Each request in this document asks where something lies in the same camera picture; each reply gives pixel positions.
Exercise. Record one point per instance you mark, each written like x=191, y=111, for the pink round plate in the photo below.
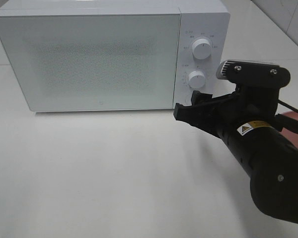
x=290, y=132

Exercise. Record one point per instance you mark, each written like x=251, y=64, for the round white door button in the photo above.
x=188, y=100

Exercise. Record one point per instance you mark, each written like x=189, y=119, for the black wrist camera with heatsink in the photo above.
x=253, y=74

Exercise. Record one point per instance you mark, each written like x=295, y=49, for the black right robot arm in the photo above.
x=269, y=159

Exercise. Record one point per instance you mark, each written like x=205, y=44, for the white microwave knob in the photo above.
x=201, y=48
x=196, y=79

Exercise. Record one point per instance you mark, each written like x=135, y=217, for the upper white microwave knob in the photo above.
x=201, y=48

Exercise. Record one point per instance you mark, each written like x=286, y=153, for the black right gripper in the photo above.
x=244, y=119

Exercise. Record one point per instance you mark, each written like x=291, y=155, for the white microwave oven body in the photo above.
x=198, y=19

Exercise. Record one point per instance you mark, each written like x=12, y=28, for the lower white microwave knob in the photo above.
x=196, y=79

